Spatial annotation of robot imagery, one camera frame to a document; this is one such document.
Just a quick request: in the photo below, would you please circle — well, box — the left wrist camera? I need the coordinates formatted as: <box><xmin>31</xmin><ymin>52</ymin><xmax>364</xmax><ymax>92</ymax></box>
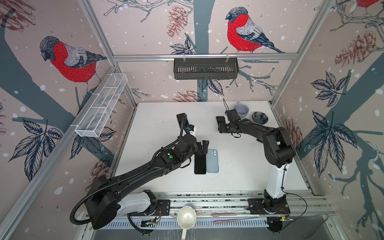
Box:
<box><xmin>177</xmin><ymin>113</ymin><xmax>195</xmax><ymax>135</ymax></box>

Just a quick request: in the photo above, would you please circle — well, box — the white ladle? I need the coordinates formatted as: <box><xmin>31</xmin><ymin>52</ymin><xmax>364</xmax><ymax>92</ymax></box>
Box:
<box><xmin>177</xmin><ymin>206</ymin><xmax>197</xmax><ymax>240</ymax></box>

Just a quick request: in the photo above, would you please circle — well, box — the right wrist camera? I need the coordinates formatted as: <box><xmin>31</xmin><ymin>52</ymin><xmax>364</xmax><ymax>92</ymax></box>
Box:
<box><xmin>225</xmin><ymin>109</ymin><xmax>241</xmax><ymax>122</ymax></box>

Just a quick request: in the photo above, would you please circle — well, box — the red pen on rail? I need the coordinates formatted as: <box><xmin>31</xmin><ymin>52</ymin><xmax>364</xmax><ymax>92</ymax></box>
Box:
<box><xmin>214</xmin><ymin>219</ymin><xmax>242</xmax><ymax>225</ymax></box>

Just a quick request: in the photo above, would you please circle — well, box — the dark grey small bowl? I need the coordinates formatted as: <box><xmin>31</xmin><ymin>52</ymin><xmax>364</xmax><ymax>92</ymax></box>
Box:
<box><xmin>252</xmin><ymin>112</ymin><xmax>269</xmax><ymax>125</ymax></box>

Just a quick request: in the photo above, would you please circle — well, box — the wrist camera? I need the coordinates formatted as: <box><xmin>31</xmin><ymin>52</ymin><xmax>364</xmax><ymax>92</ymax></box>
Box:
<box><xmin>225</xmin><ymin>109</ymin><xmax>241</xmax><ymax>122</ymax></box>
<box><xmin>177</xmin><ymin>113</ymin><xmax>195</xmax><ymax>135</ymax></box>

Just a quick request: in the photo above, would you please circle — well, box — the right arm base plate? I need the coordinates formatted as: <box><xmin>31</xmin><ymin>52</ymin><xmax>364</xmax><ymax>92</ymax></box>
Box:
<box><xmin>247</xmin><ymin>198</ymin><xmax>291</xmax><ymax>215</ymax></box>

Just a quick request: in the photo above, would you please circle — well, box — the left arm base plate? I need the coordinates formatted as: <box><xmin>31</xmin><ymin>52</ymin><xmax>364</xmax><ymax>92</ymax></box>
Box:
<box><xmin>130</xmin><ymin>200</ymin><xmax>171</xmax><ymax>217</ymax></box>

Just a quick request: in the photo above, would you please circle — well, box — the lavender cup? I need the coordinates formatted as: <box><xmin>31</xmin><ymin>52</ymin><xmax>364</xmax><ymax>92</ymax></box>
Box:
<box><xmin>234</xmin><ymin>102</ymin><xmax>249</xmax><ymax>119</ymax></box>

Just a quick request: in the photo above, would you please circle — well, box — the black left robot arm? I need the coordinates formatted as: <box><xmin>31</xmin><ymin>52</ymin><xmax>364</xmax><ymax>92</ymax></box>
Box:
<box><xmin>70</xmin><ymin>134</ymin><xmax>209</xmax><ymax>230</ymax></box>

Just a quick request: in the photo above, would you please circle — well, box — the light blue phone case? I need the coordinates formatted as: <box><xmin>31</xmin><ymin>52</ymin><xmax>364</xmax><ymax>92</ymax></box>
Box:
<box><xmin>206</xmin><ymin>149</ymin><xmax>219</xmax><ymax>173</ymax></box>

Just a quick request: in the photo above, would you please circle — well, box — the white mesh wall shelf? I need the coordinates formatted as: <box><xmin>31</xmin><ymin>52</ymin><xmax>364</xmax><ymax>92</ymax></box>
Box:
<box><xmin>75</xmin><ymin>73</ymin><xmax>128</xmax><ymax>138</ymax></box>

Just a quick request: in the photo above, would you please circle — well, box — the black hanging wire basket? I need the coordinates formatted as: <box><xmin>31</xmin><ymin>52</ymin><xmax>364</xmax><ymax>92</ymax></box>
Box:
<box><xmin>174</xmin><ymin>58</ymin><xmax>239</xmax><ymax>80</ymax></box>

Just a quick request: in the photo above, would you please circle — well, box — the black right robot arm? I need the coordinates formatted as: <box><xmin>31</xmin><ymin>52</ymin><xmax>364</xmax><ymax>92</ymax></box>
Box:
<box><xmin>216</xmin><ymin>116</ymin><xmax>296</xmax><ymax>214</ymax></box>

